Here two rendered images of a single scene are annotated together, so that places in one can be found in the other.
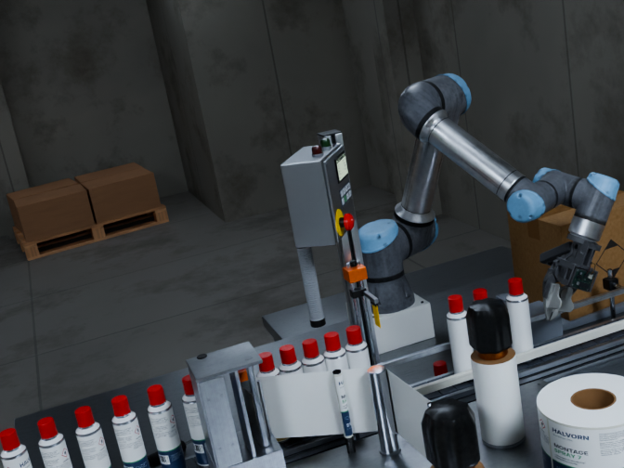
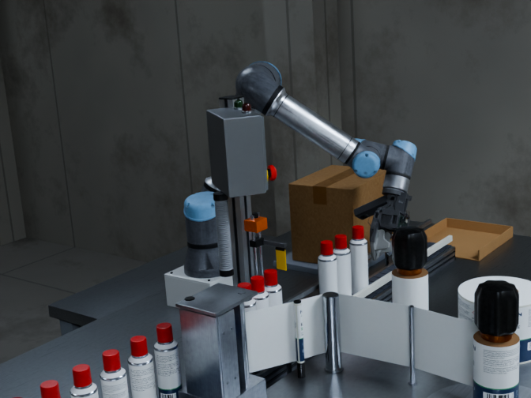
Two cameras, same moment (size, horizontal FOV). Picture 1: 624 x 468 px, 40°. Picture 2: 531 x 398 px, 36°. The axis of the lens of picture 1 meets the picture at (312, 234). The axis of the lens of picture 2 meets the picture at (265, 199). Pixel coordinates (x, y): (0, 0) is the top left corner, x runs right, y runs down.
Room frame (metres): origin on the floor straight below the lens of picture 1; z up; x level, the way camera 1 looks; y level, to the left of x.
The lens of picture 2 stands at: (0.23, 1.07, 1.77)
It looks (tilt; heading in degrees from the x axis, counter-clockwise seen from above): 15 degrees down; 324
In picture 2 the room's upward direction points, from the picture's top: 4 degrees counter-clockwise
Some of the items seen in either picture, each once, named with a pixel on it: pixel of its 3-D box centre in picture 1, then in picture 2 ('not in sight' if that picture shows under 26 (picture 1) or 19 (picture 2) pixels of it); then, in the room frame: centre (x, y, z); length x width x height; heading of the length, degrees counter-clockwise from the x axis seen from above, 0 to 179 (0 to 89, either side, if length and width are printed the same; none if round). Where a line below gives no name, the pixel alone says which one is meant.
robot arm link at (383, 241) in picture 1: (381, 247); (205, 216); (2.26, -0.18, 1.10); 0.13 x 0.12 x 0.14; 133
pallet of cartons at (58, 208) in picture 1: (84, 207); not in sight; (7.69, 2.00, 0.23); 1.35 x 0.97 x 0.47; 106
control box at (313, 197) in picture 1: (319, 194); (237, 150); (1.85, -0.03, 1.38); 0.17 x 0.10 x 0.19; 161
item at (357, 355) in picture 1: (359, 369); (273, 309); (1.77, -0.05, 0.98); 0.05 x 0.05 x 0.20
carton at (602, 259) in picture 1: (580, 249); (342, 214); (2.26, -0.74, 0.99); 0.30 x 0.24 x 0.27; 110
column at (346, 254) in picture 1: (352, 269); (240, 224); (1.92, -0.08, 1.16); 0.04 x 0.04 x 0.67; 16
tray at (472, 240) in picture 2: not in sight; (461, 238); (2.06, -1.12, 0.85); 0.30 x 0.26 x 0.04; 106
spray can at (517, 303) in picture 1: (519, 319); (359, 260); (1.88, -0.45, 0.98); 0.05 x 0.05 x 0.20
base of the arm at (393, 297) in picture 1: (385, 287); (207, 254); (2.25, -0.18, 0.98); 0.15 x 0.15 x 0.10
